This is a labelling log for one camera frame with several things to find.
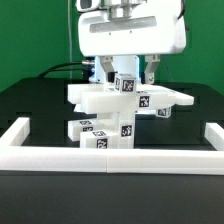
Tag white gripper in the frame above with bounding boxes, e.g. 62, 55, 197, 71
77, 0, 186, 84

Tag white marker cube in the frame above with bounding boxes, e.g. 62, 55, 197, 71
114, 74, 136, 94
156, 107, 171, 118

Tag white chair back part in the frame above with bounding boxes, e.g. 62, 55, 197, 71
68, 84, 194, 114

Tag white chair seat part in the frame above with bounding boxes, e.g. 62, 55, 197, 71
97, 112, 135, 149

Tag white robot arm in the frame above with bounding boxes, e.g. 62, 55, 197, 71
76, 0, 186, 83

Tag white marker base plate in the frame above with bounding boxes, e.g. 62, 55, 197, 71
74, 104, 156, 115

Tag black cables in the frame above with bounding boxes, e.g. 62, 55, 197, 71
37, 61, 91, 79

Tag white vertical cable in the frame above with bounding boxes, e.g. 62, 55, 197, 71
67, 0, 74, 80

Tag white U-shaped boundary frame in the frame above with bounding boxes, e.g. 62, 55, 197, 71
0, 117, 224, 175

